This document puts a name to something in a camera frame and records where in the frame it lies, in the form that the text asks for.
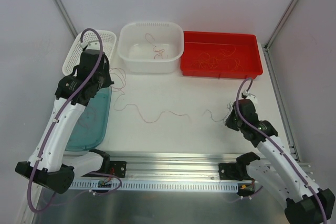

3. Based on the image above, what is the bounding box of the blue white twisted wire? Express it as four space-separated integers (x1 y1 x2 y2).
202 100 236 125

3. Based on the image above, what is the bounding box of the pink wire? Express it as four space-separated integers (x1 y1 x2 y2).
109 68 194 124

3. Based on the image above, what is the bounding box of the red white twisted wire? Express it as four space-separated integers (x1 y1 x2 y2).
144 33 169 61

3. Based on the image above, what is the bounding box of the orange wire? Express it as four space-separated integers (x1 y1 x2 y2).
190 47 242 72

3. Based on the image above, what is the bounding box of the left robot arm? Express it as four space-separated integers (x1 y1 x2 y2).
15 49 113 194

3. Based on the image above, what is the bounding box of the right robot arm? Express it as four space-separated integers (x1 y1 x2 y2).
224 99 335 223

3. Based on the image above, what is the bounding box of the white perforated plastic basket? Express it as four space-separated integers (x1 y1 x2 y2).
62 30 117 76

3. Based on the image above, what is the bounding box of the teal translucent plastic bin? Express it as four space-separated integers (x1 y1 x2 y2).
66 88 112 152

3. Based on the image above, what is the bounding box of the white plastic tub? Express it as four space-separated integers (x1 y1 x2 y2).
117 22 184 74

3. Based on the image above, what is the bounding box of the red plastic tray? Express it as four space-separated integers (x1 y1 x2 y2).
180 31 263 79

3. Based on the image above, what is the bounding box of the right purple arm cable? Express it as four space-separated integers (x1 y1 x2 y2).
223 78 330 222

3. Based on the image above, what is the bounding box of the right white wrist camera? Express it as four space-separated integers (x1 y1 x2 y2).
241 90 258 104

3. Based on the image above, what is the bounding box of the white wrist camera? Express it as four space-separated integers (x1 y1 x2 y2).
241 90 258 104
79 41 97 51

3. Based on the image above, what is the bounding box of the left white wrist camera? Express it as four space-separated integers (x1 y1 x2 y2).
79 41 97 51

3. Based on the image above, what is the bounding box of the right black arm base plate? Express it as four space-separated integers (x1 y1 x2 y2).
218 163 244 181

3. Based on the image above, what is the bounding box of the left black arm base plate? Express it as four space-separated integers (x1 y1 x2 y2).
109 161 127 178

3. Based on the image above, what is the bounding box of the aluminium mounting rail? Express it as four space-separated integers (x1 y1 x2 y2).
107 151 239 182

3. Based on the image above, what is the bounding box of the white slotted cable duct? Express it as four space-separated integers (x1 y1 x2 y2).
70 179 238 193

